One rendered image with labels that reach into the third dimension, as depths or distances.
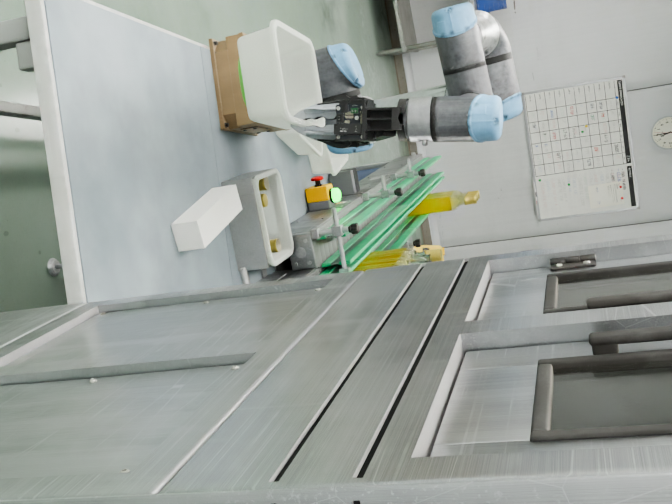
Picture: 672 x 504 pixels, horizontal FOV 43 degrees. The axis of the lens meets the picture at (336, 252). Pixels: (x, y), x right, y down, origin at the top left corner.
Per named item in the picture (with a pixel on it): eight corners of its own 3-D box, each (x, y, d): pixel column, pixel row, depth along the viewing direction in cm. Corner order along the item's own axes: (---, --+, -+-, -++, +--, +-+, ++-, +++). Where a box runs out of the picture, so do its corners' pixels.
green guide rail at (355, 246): (321, 267, 225) (350, 264, 222) (321, 263, 224) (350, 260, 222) (427, 176, 389) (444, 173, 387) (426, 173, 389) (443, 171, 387)
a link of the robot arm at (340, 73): (306, 52, 217) (356, 38, 213) (320, 103, 219) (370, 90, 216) (294, 53, 205) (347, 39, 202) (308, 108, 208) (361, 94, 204)
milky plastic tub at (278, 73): (223, 26, 141) (272, 15, 139) (271, 49, 163) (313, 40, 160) (239, 130, 141) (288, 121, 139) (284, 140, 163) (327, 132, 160)
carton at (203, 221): (170, 224, 175) (196, 220, 174) (212, 188, 197) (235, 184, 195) (178, 251, 177) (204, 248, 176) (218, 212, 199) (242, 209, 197)
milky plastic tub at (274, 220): (240, 272, 205) (273, 268, 203) (221, 181, 201) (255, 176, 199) (264, 256, 222) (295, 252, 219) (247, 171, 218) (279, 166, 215)
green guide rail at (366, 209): (316, 240, 223) (345, 236, 221) (316, 236, 223) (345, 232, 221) (424, 160, 388) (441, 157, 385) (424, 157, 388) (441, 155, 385)
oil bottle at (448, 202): (405, 217, 335) (476, 207, 327) (403, 203, 334) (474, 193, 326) (408, 214, 341) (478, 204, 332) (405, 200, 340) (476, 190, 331)
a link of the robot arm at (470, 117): (504, 138, 143) (498, 146, 135) (439, 138, 146) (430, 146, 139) (503, 90, 141) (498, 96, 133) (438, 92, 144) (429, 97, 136)
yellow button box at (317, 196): (307, 211, 261) (330, 208, 259) (302, 188, 260) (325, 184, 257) (313, 207, 267) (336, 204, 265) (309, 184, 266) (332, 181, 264)
